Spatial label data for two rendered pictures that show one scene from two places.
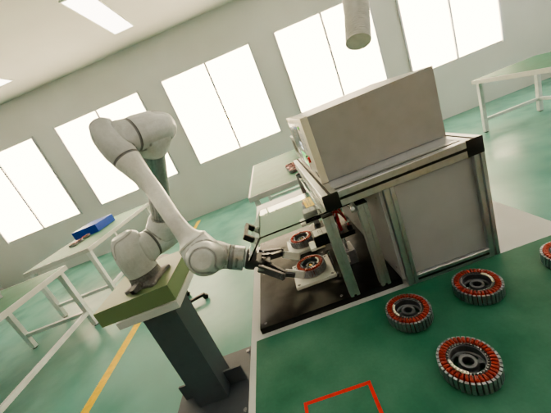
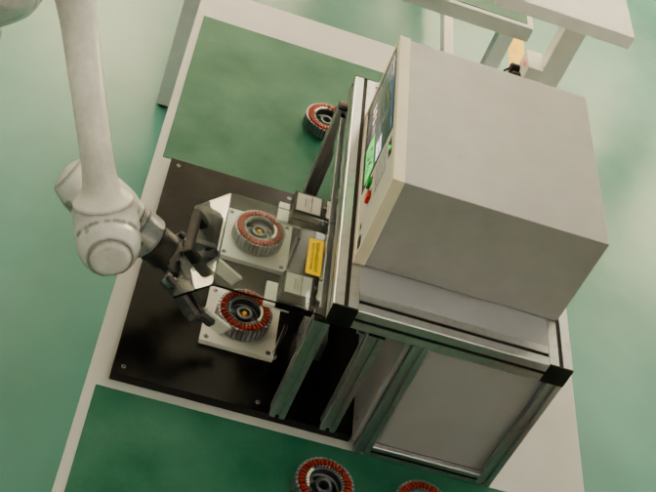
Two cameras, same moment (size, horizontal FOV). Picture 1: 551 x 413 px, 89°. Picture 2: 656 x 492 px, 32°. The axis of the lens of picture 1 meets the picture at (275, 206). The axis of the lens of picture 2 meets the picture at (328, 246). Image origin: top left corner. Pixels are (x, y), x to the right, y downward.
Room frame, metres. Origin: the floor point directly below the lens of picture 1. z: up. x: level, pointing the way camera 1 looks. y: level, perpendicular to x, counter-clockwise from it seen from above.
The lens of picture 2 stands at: (-0.60, 0.30, 2.43)
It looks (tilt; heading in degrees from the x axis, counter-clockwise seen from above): 41 degrees down; 344
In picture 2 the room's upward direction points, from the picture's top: 24 degrees clockwise
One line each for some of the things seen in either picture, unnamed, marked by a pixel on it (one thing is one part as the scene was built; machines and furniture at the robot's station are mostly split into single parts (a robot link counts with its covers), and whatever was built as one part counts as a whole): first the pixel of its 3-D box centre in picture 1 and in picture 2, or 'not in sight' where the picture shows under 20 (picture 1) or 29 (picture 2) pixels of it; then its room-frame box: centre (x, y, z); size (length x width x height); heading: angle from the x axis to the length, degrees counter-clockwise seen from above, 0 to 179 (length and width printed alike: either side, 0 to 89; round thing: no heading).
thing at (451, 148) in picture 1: (359, 157); (449, 217); (1.03, -0.36, 1.09); 0.68 x 0.44 x 0.05; 176
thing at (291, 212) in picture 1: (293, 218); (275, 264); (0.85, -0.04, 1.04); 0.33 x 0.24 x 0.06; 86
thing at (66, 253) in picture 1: (111, 251); not in sight; (4.29, 2.64, 0.37); 1.90 x 0.90 x 0.75; 176
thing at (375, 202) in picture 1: (355, 204); (387, 267); (1.04, -0.30, 0.92); 0.66 x 0.01 x 0.30; 176
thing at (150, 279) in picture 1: (143, 277); not in sight; (1.34, 0.76, 0.86); 0.22 x 0.18 x 0.06; 166
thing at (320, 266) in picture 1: (311, 265); (243, 314); (0.93, -0.04, 0.80); 0.11 x 0.11 x 0.04
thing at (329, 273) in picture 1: (312, 271); (240, 323); (0.93, -0.04, 0.78); 0.15 x 0.15 x 0.01; 86
